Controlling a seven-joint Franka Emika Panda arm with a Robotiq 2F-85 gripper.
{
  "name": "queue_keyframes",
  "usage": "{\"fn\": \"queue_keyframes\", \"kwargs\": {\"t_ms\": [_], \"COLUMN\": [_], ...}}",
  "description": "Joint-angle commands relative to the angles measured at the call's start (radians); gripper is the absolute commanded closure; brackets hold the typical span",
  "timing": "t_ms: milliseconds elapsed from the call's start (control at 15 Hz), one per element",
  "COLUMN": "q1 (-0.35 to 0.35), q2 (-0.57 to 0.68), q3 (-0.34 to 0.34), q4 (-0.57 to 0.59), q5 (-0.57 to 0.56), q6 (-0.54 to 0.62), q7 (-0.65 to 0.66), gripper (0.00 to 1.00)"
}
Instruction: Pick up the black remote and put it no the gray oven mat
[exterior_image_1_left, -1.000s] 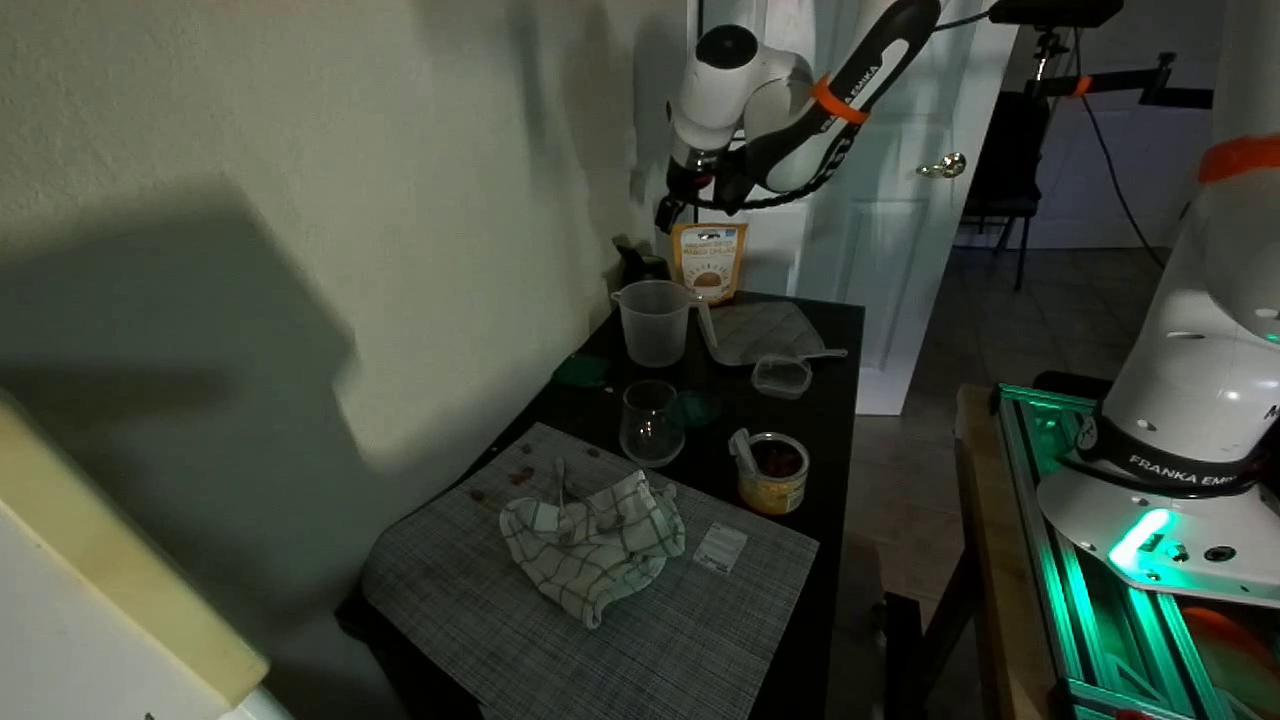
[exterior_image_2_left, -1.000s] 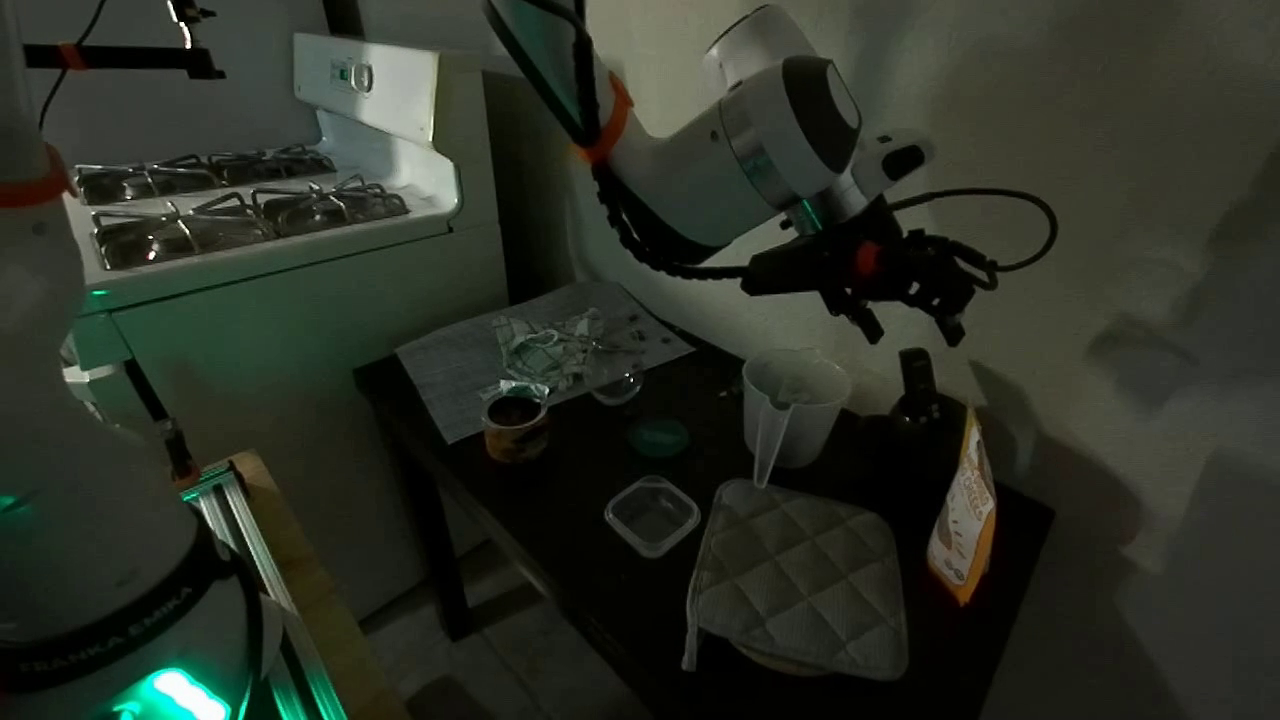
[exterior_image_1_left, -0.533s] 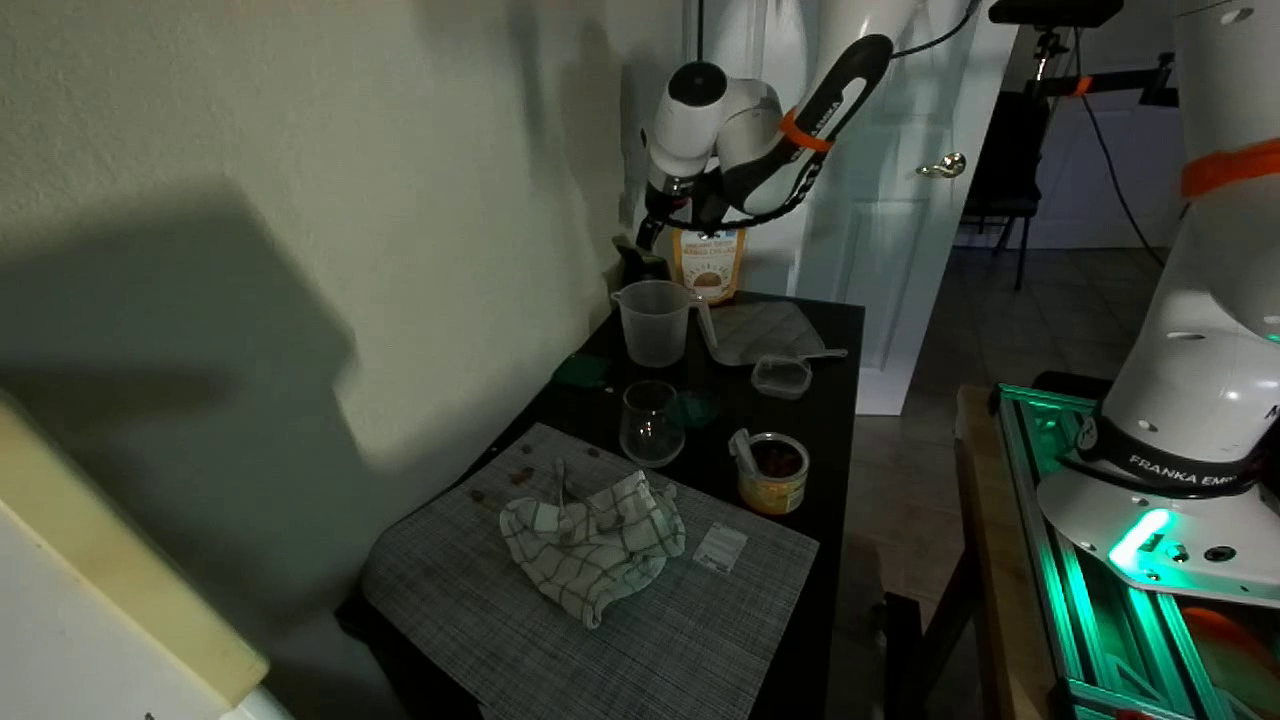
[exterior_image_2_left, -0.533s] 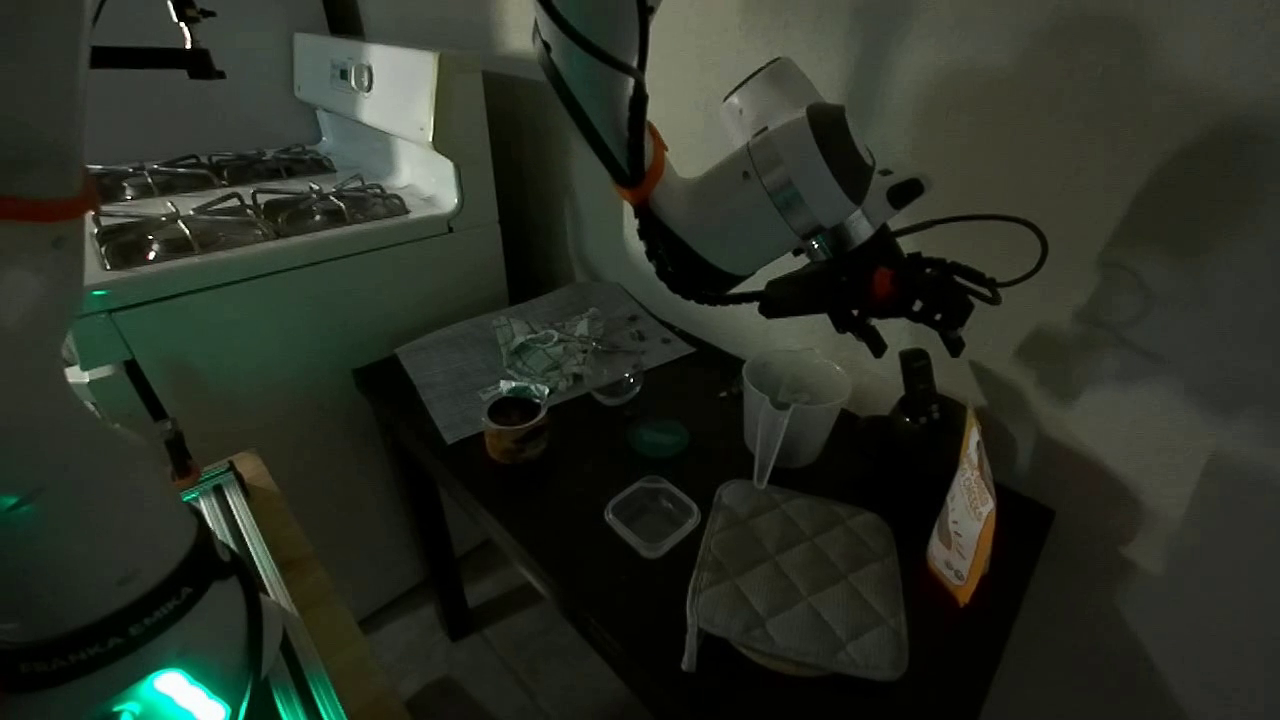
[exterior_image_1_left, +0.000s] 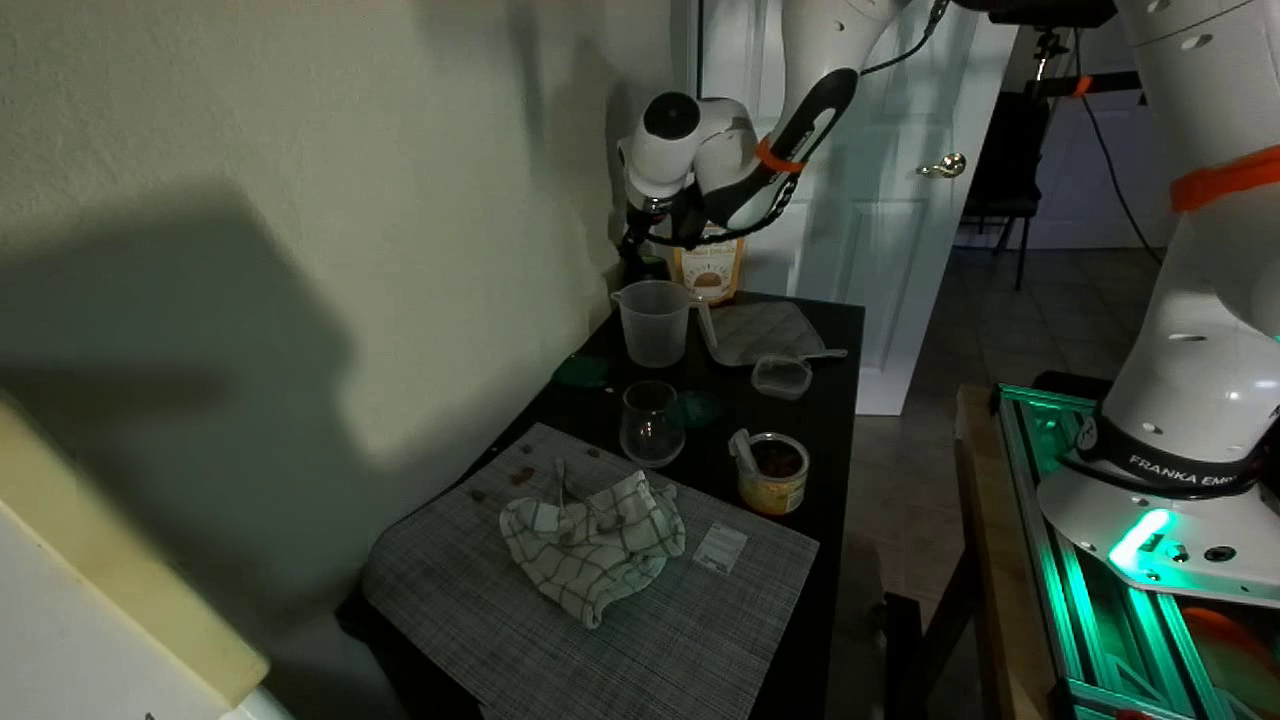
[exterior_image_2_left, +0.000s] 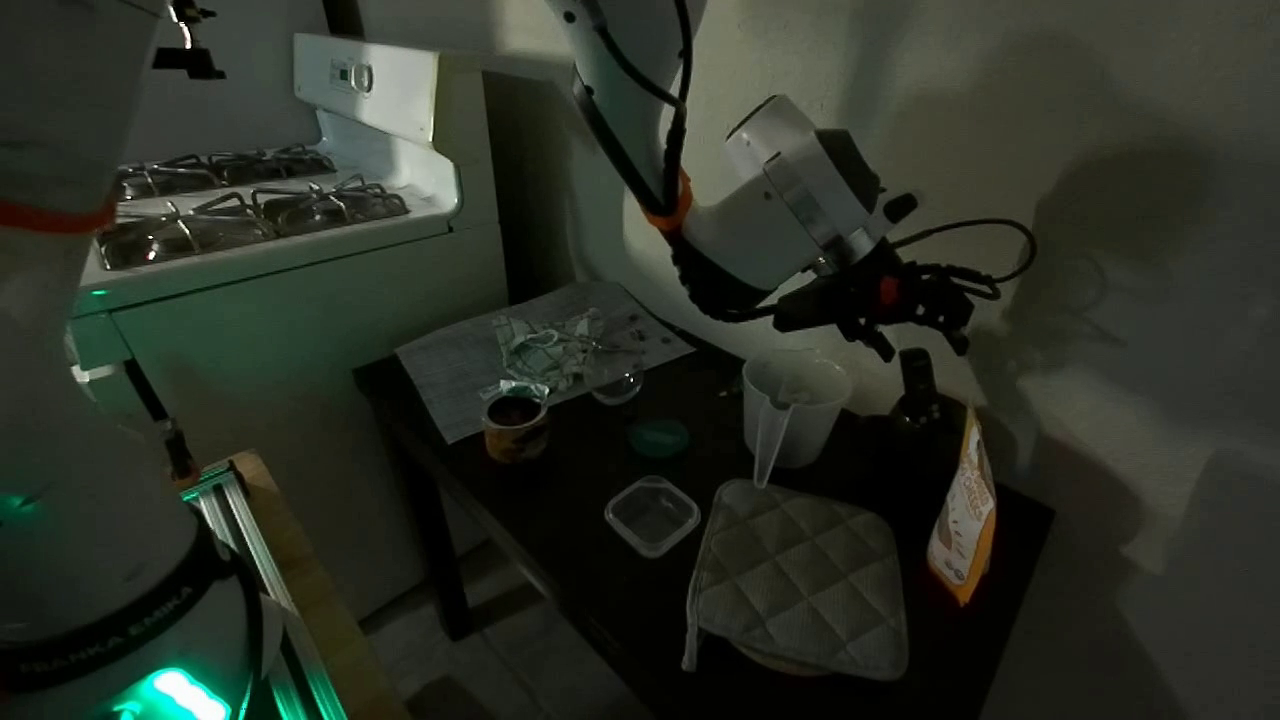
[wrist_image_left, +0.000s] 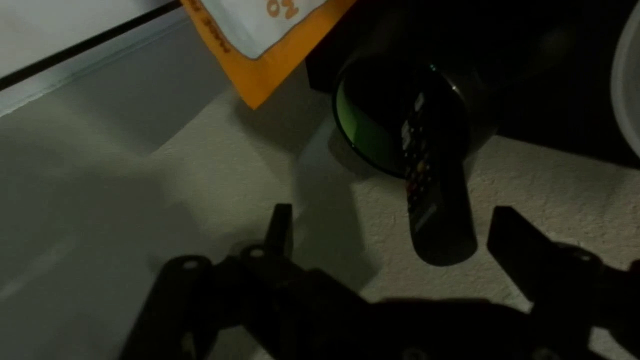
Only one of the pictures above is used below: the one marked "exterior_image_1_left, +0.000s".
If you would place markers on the black tripod stand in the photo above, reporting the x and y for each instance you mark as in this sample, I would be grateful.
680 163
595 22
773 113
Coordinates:
1018 144

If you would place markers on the beige white box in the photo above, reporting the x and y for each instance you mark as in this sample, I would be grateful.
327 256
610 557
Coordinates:
93 603

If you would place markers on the gray checkered oven mat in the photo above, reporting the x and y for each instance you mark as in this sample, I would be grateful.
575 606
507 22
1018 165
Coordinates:
722 627

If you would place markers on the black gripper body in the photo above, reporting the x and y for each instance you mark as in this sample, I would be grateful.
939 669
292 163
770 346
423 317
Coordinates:
660 221

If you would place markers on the clear plastic measuring cup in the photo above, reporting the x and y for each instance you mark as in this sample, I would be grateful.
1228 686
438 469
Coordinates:
654 325

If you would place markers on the green white sachet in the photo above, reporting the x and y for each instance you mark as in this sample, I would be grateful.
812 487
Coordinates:
741 455

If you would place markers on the green lit aluminium frame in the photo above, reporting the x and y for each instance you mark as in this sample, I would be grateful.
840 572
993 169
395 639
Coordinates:
1104 627

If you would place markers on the black side table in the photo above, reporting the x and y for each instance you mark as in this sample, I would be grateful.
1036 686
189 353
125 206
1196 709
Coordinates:
826 440

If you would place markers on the white door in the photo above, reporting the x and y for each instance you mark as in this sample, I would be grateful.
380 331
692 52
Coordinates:
907 242

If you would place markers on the white green checkered cloth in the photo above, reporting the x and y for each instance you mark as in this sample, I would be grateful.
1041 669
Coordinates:
595 540

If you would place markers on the labelled beige jar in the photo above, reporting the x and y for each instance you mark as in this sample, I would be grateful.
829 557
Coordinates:
704 270

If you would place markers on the round green lid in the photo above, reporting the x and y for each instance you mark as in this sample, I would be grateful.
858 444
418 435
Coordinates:
581 368

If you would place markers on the clear drinking glass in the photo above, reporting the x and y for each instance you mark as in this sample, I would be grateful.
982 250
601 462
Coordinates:
654 424

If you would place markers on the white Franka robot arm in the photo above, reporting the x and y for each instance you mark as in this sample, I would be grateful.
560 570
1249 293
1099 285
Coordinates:
1201 333

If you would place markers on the small white paper packet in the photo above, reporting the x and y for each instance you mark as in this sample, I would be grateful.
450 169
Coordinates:
722 548

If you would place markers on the wooden workbench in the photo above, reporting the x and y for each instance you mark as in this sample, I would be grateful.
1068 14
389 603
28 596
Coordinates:
993 563

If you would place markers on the round tub with dark contents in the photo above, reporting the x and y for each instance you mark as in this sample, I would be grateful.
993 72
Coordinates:
773 475

